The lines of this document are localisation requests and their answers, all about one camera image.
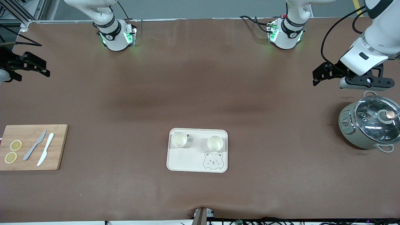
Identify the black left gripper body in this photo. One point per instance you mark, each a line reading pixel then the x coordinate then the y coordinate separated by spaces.
pixel 333 71

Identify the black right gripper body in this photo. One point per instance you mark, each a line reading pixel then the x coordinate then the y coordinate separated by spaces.
pixel 7 62

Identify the white plastic cup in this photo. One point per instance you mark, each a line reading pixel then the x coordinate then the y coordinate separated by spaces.
pixel 179 140
pixel 215 143

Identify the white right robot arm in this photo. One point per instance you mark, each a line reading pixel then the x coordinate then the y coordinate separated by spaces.
pixel 114 40

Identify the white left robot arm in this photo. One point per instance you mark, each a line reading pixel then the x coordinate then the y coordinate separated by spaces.
pixel 381 34

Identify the glass pot lid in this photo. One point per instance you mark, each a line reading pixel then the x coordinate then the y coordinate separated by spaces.
pixel 368 125

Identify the grey-green electric cooking pot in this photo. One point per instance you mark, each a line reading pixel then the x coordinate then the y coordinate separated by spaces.
pixel 353 137

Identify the lemon slice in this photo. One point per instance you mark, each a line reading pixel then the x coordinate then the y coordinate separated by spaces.
pixel 11 157
pixel 16 145

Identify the white plastic knife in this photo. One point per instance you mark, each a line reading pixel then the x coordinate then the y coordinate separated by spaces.
pixel 45 149

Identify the grey plastic knife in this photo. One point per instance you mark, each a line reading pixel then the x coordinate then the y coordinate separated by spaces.
pixel 29 153

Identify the wooden cutting board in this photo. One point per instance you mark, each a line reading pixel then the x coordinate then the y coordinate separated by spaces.
pixel 57 156

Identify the cream tray with bear print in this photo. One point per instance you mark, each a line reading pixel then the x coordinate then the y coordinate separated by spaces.
pixel 193 159

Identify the aluminium frame profile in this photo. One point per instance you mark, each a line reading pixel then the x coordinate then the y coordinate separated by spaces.
pixel 25 25

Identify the grey bracket post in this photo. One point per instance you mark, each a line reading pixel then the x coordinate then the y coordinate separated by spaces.
pixel 201 217

